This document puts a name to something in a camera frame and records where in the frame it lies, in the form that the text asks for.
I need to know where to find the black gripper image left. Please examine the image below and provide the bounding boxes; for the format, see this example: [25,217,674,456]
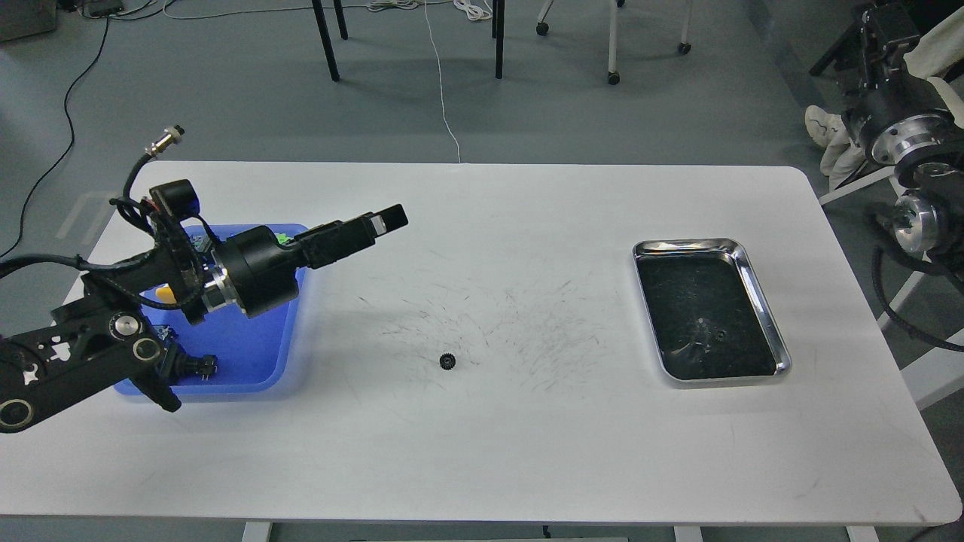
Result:
[203,205,409,318]

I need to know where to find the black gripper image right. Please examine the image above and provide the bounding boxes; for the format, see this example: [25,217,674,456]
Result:
[843,2,951,166]

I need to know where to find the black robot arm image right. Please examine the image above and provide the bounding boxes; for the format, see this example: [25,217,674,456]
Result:
[837,1,962,352]

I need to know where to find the white chair with beige cloth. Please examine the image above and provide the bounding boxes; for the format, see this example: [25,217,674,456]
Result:
[805,1,962,207]

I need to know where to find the blue plastic tray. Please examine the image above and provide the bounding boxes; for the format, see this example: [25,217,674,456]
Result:
[142,226,298,400]

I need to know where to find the black table legs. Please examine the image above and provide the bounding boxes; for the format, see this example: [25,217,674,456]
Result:
[311,0,505,82]

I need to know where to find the white rolling chair base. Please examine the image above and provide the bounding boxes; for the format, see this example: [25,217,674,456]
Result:
[535,1,694,86]

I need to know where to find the metal tray with black mat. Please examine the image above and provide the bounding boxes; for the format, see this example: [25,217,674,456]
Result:
[633,237,792,387]

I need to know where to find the yellow push button switch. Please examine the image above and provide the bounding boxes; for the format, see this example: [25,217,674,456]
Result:
[154,284,178,305]

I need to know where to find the white floor cable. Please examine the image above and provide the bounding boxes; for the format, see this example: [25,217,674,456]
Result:
[366,0,494,164]

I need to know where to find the green push button switch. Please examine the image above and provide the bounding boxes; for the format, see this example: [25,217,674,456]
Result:
[154,324,219,385]

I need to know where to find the black floor cable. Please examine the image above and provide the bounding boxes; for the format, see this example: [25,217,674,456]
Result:
[0,0,178,260]

